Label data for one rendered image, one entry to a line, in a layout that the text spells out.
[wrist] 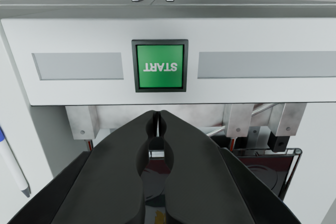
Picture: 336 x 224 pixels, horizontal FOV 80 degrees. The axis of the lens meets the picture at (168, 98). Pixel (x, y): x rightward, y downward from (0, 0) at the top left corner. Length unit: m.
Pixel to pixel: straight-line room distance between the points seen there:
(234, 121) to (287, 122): 0.08
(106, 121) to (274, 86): 0.25
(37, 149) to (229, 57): 0.26
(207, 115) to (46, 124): 0.24
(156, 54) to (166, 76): 0.03
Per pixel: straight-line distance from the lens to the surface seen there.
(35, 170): 0.34
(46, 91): 0.26
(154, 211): 0.48
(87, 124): 0.33
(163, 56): 0.21
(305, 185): 0.66
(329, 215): 0.93
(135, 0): 0.55
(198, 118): 0.35
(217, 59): 0.23
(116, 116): 0.35
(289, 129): 0.38
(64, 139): 0.35
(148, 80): 0.22
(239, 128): 0.34
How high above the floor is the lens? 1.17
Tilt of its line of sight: 63 degrees down
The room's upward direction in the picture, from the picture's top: 177 degrees clockwise
